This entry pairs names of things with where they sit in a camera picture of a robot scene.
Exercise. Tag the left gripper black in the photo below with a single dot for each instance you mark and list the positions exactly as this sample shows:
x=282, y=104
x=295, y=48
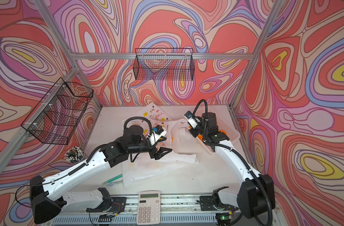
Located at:
x=158, y=154

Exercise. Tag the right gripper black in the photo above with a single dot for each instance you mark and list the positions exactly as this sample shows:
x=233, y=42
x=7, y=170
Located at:
x=193, y=132

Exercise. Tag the white plastic fruit basket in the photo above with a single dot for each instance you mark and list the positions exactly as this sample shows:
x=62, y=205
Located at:
x=224, y=123

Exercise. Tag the printed white plastic bag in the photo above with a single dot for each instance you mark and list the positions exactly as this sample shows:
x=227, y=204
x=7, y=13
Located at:
x=186, y=149

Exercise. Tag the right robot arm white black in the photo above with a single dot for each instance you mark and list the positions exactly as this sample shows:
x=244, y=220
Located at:
x=256, y=193

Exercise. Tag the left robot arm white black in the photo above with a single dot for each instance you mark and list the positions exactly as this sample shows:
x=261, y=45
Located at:
x=50, y=196

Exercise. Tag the clear plastic bag bottom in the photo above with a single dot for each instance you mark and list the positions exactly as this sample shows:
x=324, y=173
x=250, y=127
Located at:
x=144, y=168

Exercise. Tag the green pen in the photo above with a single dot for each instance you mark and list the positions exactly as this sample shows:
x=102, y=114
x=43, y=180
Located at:
x=115, y=180

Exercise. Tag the white desk calculator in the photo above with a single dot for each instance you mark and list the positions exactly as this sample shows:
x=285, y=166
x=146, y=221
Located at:
x=149, y=208

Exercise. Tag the cup of pens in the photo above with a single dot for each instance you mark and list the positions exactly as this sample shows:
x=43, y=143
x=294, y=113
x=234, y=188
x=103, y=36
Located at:
x=74, y=155

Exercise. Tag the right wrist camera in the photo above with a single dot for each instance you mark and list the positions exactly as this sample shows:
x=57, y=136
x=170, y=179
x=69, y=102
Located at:
x=193, y=121

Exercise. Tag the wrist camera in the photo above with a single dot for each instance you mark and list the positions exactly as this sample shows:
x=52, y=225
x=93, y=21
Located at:
x=158, y=135
x=193, y=121

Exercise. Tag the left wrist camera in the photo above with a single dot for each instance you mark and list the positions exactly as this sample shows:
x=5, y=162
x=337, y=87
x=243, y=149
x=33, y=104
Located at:
x=158, y=135

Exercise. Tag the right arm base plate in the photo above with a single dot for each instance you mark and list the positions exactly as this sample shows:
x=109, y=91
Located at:
x=211, y=203

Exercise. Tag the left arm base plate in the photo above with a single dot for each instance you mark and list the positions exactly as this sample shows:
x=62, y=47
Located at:
x=113, y=204

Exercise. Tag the black wire basket back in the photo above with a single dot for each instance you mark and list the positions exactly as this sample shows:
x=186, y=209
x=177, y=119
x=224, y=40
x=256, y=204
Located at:
x=159, y=64

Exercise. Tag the black wire basket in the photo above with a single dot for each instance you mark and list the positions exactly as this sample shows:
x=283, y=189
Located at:
x=159, y=64
x=60, y=114

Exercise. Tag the black wire basket left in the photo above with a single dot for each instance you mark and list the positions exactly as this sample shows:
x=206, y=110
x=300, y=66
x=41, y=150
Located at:
x=60, y=114

